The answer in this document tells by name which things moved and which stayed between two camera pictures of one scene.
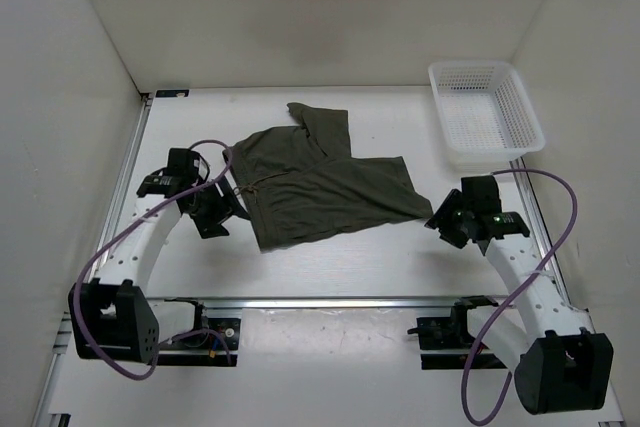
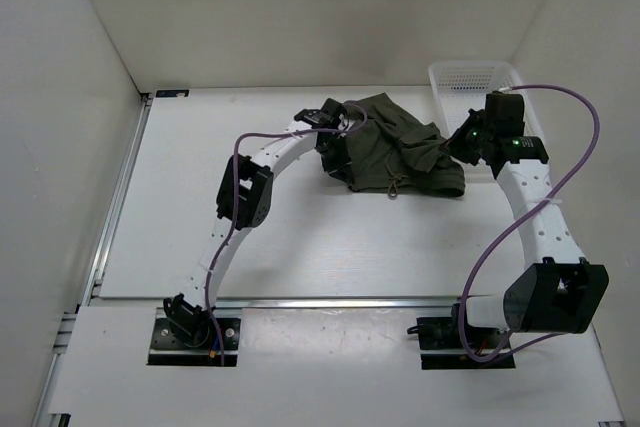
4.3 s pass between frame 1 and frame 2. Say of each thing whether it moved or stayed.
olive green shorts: moved
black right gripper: moved
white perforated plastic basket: stayed
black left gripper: moved
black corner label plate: stayed
